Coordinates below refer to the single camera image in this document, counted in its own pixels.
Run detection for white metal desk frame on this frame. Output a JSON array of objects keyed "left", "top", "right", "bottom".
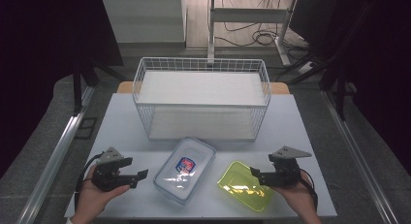
[{"left": 206, "top": 0, "right": 299, "bottom": 69}]

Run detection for white cabinet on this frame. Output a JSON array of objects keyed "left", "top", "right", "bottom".
[{"left": 101, "top": 0, "right": 188, "bottom": 45}]

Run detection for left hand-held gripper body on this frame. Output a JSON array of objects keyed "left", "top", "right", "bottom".
[{"left": 91, "top": 146, "right": 132, "bottom": 192}]

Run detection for black floor cables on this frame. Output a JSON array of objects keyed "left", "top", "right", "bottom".
[{"left": 214, "top": 0, "right": 313, "bottom": 58}]

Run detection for left hand-held gripper cable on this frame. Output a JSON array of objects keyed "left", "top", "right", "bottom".
[{"left": 74, "top": 153, "right": 104, "bottom": 212}]

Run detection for white power strip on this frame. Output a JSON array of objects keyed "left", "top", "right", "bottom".
[{"left": 297, "top": 60, "right": 316, "bottom": 77}]

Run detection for aluminium rail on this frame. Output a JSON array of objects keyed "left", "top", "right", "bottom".
[
  {"left": 320, "top": 89, "right": 401, "bottom": 224},
  {"left": 15, "top": 85, "right": 97, "bottom": 224}
]

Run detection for white wire shelf rack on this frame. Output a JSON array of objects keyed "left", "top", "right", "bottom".
[{"left": 131, "top": 56, "right": 271, "bottom": 142}]

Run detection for right hand-held gripper cable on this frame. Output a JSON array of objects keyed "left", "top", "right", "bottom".
[{"left": 299, "top": 168, "right": 320, "bottom": 212}]

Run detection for clear plastic food container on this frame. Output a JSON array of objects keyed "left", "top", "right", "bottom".
[{"left": 152, "top": 136, "right": 217, "bottom": 206}]

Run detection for black square floor frame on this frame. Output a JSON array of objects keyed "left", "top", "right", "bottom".
[{"left": 74, "top": 116, "right": 99, "bottom": 141}]

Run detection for person's left hand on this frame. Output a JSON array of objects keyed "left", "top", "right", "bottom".
[{"left": 72, "top": 165, "right": 131, "bottom": 220}]

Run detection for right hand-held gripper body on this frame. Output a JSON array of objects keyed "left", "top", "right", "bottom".
[{"left": 268, "top": 145, "right": 313, "bottom": 187}]

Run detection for black stand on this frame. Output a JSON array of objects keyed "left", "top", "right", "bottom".
[
  {"left": 284, "top": 0, "right": 379, "bottom": 122},
  {"left": 71, "top": 53, "right": 128, "bottom": 117}
]

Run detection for yellow-green plastic container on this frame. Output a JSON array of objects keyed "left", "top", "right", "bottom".
[{"left": 216, "top": 160, "right": 276, "bottom": 213}]

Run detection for wooden table board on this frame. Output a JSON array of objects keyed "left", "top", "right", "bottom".
[{"left": 115, "top": 80, "right": 291, "bottom": 95}]

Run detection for hand-held gripper cable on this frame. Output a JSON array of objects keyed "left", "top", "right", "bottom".
[
  {"left": 299, "top": 168, "right": 320, "bottom": 212},
  {"left": 74, "top": 153, "right": 104, "bottom": 212}
]

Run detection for person's right hand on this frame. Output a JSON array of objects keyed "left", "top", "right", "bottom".
[{"left": 270, "top": 171, "right": 320, "bottom": 219}]

